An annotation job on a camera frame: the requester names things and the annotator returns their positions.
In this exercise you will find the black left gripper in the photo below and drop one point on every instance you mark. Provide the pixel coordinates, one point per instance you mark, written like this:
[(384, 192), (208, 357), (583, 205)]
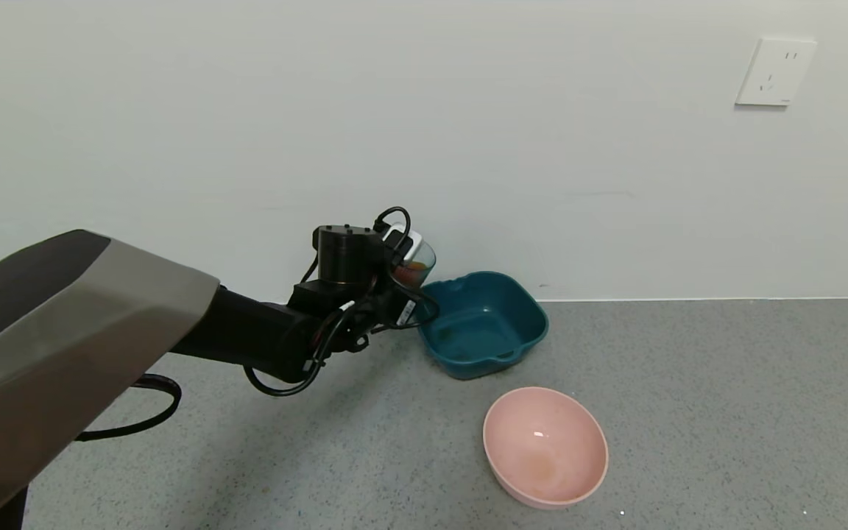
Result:
[(405, 312)]

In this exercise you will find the clear ribbed plastic cup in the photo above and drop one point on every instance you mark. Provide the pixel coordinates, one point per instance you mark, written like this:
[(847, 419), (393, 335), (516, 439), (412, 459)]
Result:
[(420, 261)]

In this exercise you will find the left robot arm silver black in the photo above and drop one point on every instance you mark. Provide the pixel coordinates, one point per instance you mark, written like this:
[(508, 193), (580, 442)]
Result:
[(85, 346)]

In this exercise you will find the brown liquid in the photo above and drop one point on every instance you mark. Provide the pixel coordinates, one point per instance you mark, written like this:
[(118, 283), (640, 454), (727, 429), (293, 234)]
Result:
[(411, 274)]

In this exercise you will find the pink ribbed bowl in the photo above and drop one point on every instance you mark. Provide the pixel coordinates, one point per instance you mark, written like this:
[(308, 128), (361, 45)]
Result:
[(545, 449)]

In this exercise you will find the teal square plastic basin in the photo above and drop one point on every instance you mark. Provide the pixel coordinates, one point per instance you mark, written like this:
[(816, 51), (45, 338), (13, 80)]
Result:
[(490, 324)]

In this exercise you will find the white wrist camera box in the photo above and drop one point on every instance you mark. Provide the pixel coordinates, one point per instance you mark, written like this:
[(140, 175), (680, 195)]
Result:
[(403, 241)]

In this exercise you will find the white wall socket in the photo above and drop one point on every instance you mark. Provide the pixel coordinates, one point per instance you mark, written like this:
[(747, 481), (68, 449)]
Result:
[(774, 73)]

